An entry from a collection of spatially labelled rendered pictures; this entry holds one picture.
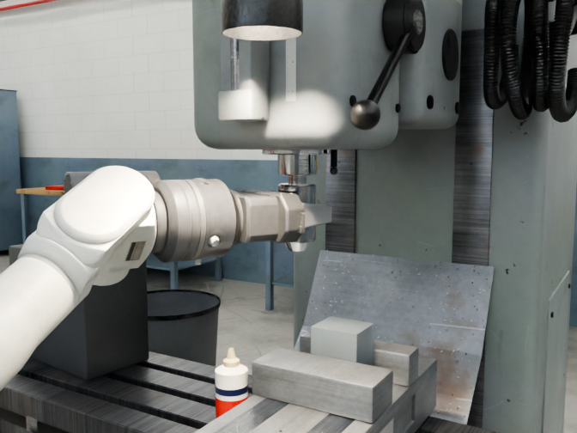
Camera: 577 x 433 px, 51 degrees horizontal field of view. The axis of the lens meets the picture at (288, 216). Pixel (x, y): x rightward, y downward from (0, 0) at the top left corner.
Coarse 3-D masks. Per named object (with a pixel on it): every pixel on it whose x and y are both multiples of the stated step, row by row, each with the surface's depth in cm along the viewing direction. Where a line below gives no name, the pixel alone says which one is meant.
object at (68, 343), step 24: (144, 264) 99; (96, 288) 92; (120, 288) 96; (144, 288) 99; (72, 312) 93; (96, 312) 92; (120, 312) 96; (144, 312) 100; (48, 336) 98; (72, 336) 93; (96, 336) 93; (120, 336) 96; (144, 336) 100; (48, 360) 98; (72, 360) 94; (96, 360) 93; (120, 360) 96; (144, 360) 100
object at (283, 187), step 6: (282, 186) 72; (288, 186) 72; (294, 186) 72; (300, 186) 72; (306, 186) 72; (312, 186) 72; (288, 192) 72; (294, 192) 72; (300, 192) 72; (306, 192) 72; (312, 192) 72
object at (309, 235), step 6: (300, 198) 72; (306, 198) 72; (312, 198) 72; (306, 228) 72; (312, 228) 73; (306, 234) 72; (312, 234) 73; (300, 240) 72; (306, 240) 72; (312, 240) 73
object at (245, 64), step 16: (224, 48) 62; (240, 48) 61; (256, 48) 61; (224, 64) 62; (240, 64) 61; (256, 64) 61; (224, 80) 62; (240, 80) 61; (256, 80) 62; (224, 96) 62; (240, 96) 61; (256, 96) 62; (224, 112) 62; (240, 112) 61; (256, 112) 62
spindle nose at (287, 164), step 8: (280, 160) 72; (288, 160) 71; (296, 160) 71; (304, 160) 71; (312, 160) 72; (280, 168) 72; (288, 168) 71; (296, 168) 71; (304, 168) 71; (312, 168) 72
